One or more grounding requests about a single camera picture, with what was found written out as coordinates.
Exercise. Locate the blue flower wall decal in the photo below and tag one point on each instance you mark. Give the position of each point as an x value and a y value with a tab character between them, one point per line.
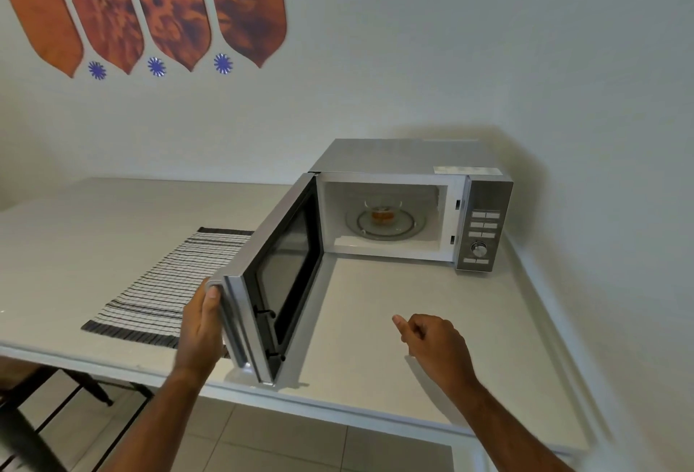
97	70

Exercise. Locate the person's right hand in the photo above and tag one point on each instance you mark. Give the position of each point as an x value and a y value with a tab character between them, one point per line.
442	349

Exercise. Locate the person's right forearm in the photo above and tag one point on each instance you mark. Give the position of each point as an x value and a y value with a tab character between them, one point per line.
504	433

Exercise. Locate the person's left thumb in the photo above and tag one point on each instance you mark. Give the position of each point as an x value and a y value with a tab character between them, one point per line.
210	301

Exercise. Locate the glass microwave turntable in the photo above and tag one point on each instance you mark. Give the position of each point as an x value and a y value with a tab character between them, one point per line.
404	225

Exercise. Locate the person's left hand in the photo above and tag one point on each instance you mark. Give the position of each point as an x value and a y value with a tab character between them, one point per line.
196	330

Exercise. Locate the dark wooden chair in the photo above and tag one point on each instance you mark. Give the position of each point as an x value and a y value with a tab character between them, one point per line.
21	428

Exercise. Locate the plain orange wall panel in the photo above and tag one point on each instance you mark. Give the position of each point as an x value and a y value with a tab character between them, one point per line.
38	5

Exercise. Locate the person's left forearm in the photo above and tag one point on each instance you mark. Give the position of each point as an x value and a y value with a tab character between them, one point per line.
162	423

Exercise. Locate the orange floral wall panel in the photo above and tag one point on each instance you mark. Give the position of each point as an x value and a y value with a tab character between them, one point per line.
171	5
249	0
103	5

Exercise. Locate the glass cup of tea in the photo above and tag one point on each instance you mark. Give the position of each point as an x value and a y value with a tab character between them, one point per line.
383	214

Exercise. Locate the person's right thumb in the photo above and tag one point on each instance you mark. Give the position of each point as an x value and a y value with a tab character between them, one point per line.
402	325

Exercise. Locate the black white striped placemat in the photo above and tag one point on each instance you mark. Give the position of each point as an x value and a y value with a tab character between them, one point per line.
162	282

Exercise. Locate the silver microwave door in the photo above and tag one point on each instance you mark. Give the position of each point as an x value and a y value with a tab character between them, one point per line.
282	265

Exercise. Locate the silver microwave oven body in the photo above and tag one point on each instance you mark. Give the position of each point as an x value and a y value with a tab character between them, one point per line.
401	157

